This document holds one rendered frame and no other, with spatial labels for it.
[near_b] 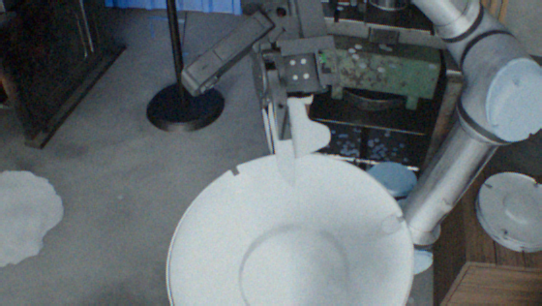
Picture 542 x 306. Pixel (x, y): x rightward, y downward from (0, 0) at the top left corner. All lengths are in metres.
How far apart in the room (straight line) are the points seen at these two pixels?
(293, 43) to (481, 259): 1.03
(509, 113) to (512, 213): 0.79
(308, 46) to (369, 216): 0.20
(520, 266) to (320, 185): 1.00
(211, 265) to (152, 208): 1.36
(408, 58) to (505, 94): 0.84
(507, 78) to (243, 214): 0.43
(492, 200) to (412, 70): 0.49
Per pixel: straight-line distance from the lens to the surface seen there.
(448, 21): 0.79
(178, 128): 2.17
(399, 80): 1.56
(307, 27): 0.51
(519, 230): 1.46
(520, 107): 0.73
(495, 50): 0.76
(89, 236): 1.87
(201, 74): 0.48
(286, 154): 0.47
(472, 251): 1.40
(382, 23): 1.40
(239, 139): 2.10
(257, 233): 0.52
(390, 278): 0.57
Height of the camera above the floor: 1.42
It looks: 44 degrees down
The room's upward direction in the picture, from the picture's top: straight up
